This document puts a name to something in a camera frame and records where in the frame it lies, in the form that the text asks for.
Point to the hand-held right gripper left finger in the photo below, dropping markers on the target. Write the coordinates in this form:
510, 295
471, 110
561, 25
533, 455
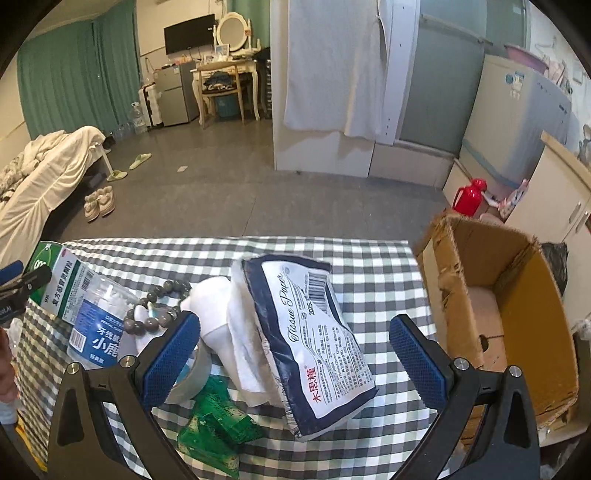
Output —
168, 364

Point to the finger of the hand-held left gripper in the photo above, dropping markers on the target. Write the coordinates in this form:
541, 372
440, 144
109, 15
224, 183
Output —
11, 271
34, 278

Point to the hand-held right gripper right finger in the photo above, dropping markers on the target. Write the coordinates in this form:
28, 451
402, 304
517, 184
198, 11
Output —
418, 362

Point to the clear tape roll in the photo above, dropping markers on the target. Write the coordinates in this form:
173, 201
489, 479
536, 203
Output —
194, 374

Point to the green white medicine box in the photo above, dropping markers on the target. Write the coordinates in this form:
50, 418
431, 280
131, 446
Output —
62, 286

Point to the white plastic bottle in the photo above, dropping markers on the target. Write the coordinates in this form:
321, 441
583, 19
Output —
212, 304

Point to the clear floss pick jar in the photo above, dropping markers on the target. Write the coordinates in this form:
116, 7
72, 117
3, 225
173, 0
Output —
99, 323

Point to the white towel cloth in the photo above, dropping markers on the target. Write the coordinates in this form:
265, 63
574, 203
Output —
249, 355

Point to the green snack packet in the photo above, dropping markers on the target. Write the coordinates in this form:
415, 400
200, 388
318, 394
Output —
203, 441
233, 417

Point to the blue white tissue pack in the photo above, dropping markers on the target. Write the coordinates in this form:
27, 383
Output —
314, 332

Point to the brown cardboard box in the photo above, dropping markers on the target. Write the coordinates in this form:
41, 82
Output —
540, 332

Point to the person's left hand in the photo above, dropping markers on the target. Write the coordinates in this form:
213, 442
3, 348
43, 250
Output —
7, 364

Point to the bed with white sheet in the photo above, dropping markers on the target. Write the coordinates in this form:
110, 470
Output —
37, 184

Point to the beige shoe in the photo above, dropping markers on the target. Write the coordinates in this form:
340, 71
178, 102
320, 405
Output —
107, 201
92, 208

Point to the grey checkered tablecloth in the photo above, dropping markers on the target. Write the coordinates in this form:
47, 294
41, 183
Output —
383, 277

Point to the green slipper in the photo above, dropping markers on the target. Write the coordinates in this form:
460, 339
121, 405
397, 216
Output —
140, 161
117, 175

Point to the black trash bag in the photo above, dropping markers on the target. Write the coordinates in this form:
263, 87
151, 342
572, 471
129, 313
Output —
554, 263

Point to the red thermos jug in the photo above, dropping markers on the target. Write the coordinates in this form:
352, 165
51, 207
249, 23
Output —
468, 198

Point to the pink patterned bag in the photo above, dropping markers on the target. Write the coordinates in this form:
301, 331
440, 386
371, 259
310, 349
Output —
512, 201

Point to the large clear water jug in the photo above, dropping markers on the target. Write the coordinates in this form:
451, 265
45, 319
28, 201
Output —
138, 120

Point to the white suitcase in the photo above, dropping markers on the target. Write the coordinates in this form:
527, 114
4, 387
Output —
150, 106

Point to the green curtain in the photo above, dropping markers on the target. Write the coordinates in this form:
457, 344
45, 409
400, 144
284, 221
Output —
69, 69

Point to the white cabinet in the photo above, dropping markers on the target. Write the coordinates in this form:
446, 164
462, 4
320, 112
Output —
545, 194

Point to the grey mini fridge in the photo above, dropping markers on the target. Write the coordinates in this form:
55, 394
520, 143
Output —
175, 97

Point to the white washing machine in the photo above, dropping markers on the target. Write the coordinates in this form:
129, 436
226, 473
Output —
517, 124

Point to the teal plastic bin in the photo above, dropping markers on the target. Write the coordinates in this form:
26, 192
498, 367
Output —
227, 107

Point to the wooden chair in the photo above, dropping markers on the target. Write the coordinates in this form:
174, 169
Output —
222, 92

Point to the frosted glass door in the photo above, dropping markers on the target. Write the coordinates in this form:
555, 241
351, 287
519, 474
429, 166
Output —
443, 83

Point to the cream dressing table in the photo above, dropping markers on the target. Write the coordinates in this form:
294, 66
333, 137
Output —
226, 67

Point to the black television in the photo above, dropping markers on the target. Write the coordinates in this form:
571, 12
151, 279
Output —
189, 34

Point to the black drawer unit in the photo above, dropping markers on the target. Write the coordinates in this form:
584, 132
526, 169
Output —
268, 92

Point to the hanging white towel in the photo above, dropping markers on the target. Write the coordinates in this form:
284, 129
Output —
332, 69

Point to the round white mirror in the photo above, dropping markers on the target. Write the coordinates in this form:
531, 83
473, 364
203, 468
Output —
233, 30

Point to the pink plastic basin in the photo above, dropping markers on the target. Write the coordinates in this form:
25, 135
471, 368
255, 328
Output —
526, 56

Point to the small photo frame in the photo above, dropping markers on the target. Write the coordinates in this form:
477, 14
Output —
221, 51

